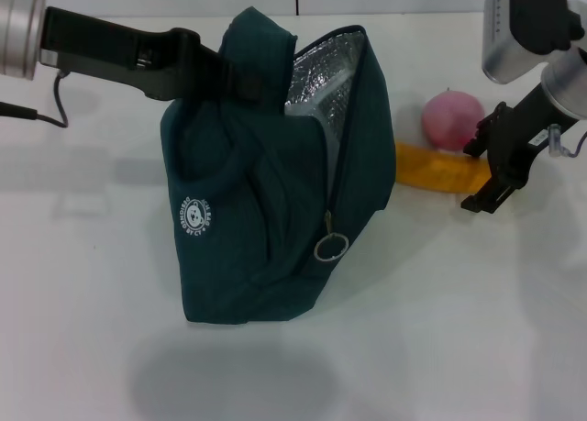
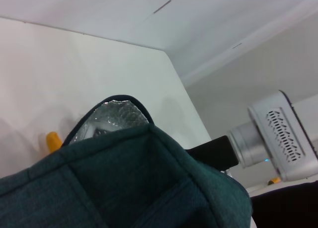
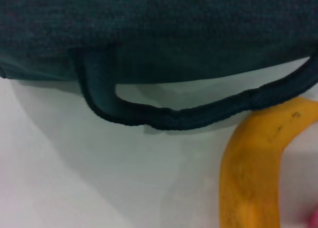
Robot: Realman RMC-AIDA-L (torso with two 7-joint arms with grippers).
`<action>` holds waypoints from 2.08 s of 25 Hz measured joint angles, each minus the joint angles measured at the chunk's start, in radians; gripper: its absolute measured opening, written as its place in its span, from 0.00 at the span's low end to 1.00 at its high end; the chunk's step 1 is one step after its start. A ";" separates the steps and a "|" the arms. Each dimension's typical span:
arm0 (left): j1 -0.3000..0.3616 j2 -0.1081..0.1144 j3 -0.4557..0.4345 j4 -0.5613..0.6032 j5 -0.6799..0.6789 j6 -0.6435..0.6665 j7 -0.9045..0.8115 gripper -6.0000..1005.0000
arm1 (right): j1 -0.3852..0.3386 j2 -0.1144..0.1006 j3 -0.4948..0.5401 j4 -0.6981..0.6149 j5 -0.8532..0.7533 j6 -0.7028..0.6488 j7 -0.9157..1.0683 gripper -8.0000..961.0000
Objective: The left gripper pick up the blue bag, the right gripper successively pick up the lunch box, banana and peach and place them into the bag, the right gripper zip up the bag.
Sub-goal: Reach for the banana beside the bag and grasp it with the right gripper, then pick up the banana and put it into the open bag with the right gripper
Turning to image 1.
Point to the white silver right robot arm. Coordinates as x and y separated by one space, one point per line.
568 86

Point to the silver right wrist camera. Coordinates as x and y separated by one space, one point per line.
504 26

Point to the pink peach toy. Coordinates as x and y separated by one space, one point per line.
447 118

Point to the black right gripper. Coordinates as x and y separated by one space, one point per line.
518 132

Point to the yellow banana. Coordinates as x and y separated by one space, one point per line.
431 173

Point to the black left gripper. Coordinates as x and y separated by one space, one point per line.
101 45

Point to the dark teal insulated lunch bag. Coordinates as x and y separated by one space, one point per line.
229 256

